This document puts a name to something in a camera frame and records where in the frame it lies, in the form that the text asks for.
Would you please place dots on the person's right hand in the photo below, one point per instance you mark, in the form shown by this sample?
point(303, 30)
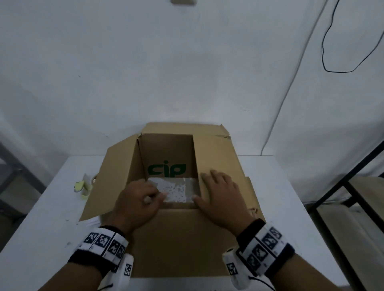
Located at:
point(225, 201)

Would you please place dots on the person's left hand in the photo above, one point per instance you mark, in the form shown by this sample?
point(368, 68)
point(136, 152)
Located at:
point(135, 204)

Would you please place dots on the brown cardboard box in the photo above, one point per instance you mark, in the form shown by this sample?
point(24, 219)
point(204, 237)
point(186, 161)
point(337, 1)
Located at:
point(186, 239)

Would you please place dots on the yellow white tape dispenser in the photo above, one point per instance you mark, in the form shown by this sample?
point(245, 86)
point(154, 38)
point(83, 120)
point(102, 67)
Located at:
point(81, 187)

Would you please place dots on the person's right forearm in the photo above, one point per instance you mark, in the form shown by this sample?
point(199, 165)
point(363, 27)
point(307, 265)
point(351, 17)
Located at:
point(303, 275)

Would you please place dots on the person's left forearm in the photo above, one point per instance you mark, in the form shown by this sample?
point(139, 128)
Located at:
point(72, 278)

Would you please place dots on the grey metal shelf rack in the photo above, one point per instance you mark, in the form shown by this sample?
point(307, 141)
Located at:
point(18, 177)

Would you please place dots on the black metal shelf rack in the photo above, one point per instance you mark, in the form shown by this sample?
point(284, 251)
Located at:
point(345, 184)

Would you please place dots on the beige shelf board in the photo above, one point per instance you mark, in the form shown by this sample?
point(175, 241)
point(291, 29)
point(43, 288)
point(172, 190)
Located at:
point(354, 239)
point(370, 192)

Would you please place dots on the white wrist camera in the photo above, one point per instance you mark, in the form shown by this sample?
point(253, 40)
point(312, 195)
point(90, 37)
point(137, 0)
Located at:
point(126, 271)
point(234, 269)

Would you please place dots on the white wall switch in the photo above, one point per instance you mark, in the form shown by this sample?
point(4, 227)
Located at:
point(183, 1)

